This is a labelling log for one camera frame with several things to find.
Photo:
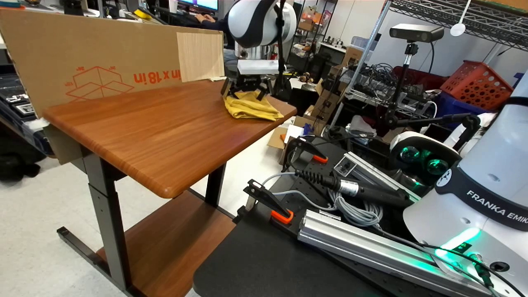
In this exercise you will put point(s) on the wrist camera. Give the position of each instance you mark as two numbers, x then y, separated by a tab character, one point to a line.
258	67

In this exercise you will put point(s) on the long aluminium rail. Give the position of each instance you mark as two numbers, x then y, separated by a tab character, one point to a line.
354	241

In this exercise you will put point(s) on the monitor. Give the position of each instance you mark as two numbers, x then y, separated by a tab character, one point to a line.
202	4

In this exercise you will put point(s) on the short aluminium rail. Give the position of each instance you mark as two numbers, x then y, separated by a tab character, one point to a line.
371	167

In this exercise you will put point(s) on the large cardboard sheet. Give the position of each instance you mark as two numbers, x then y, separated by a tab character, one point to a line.
82	49

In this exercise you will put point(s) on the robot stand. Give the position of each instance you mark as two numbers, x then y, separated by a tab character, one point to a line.
255	264

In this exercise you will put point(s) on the yellow towel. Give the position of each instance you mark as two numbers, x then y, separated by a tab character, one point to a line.
251	108

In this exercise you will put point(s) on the person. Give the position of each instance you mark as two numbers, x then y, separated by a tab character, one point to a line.
214	22

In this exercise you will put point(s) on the black clamp with orange tips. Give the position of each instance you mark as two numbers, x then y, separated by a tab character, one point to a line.
303	147
268	201

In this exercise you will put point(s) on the camera on mount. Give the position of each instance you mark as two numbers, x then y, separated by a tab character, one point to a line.
416	33

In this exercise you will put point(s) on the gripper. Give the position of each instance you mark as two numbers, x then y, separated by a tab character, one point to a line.
249	81

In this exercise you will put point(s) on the red plastic crate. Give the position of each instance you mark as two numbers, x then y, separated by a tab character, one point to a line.
476	84

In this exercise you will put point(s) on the heap of cardboard boxes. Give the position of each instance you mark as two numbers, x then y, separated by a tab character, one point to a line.
330	99

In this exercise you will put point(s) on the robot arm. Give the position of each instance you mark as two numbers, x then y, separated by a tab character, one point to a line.
491	165

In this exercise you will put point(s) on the blue plastic bin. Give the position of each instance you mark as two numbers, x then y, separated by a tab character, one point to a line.
451	106

